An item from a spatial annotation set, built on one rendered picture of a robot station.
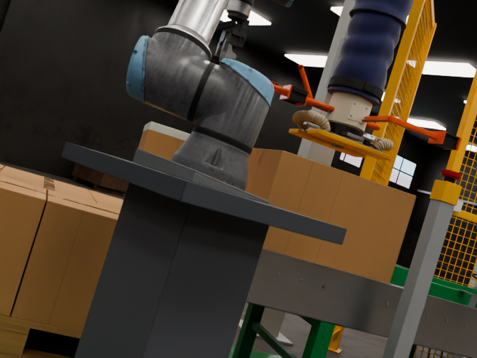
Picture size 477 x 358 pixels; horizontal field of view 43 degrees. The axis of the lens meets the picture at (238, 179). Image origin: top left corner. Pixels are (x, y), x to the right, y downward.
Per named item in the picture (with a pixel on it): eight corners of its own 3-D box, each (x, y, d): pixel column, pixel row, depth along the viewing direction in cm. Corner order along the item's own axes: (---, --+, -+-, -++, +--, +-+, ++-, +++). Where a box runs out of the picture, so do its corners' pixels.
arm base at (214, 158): (259, 197, 146) (275, 159, 146) (209, 176, 131) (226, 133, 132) (205, 176, 158) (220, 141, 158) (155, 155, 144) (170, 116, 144)
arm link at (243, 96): (254, 147, 137) (282, 76, 138) (184, 118, 137) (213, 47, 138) (251, 152, 153) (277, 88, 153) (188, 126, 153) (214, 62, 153)
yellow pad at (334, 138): (377, 159, 251) (380, 148, 251) (390, 160, 242) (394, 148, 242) (306, 133, 240) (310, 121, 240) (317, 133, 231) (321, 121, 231)
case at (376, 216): (341, 270, 278) (366, 187, 278) (387, 293, 239) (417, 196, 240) (220, 236, 259) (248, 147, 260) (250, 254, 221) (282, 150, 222)
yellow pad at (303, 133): (354, 157, 269) (358, 146, 269) (366, 158, 260) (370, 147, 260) (287, 132, 258) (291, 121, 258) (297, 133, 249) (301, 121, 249)
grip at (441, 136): (443, 149, 241) (448, 137, 241) (458, 150, 232) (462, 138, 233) (427, 143, 238) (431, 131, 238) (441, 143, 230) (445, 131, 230)
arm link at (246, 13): (233, -3, 226) (226, 2, 235) (229, 10, 226) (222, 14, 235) (255, 6, 228) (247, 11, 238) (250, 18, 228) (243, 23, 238)
